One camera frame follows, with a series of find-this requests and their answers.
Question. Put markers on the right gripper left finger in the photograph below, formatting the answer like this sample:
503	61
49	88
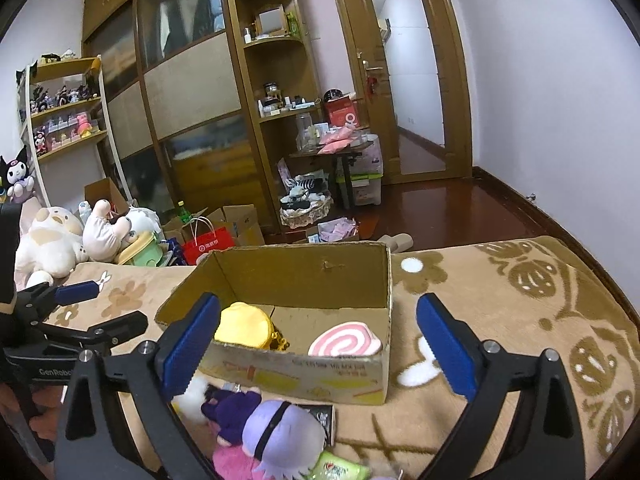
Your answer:
94	440

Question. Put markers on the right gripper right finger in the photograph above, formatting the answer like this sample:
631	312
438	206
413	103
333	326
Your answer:
544	440

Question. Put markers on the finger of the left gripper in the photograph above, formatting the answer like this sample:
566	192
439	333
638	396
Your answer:
40	301
102	337

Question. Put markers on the pink plush toy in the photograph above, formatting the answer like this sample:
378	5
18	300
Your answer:
233	464

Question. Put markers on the yellow round plush toy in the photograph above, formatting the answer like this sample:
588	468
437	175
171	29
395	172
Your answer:
248	326

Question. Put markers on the purple haired doll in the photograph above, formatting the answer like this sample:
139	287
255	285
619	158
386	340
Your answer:
284	439

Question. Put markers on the pink swirl plush cushion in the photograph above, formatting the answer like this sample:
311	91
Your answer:
346	339

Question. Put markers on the white round plush toy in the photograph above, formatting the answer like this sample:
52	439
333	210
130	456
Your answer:
189	404

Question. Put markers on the cream plush bear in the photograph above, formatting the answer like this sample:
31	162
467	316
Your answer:
51	248

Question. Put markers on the white plush rabbit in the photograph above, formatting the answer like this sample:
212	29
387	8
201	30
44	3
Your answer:
102	239

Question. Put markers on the green yellow plush bag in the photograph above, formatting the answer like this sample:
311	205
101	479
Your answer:
144	251

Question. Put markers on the kuromi plush toy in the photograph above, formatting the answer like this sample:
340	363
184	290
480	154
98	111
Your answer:
16	181

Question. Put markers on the red paper shopping bag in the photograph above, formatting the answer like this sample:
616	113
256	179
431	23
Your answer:
205	238

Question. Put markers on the green bottle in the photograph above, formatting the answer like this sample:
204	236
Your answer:
184	215

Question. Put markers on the beige floral blanket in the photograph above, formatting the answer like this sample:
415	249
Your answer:
529	295

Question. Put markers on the white toy display shelf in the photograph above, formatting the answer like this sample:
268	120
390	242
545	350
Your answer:
66	127

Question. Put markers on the cardboard box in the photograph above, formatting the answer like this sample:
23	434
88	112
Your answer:
305	289

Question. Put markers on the green tissue pack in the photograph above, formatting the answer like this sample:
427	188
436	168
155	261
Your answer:
331	467

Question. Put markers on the black tissue pack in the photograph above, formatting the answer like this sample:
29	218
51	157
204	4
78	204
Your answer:
325	415

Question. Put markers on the lace basket with items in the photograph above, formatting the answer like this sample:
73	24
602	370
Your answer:
307	199

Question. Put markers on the beige slippers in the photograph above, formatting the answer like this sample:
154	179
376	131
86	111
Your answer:
398	243

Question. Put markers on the wooden wardrobe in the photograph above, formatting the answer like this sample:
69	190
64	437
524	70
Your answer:
177	104

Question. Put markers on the small black side table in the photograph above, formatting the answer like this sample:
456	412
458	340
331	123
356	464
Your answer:
335	159

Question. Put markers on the white storage bin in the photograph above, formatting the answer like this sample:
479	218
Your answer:
365	168

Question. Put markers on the wooden corner shelf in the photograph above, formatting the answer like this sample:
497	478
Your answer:
280	90

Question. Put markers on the red gift box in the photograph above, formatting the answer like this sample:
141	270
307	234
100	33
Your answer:
342	112

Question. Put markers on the wooden door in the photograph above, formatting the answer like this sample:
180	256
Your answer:
412	91

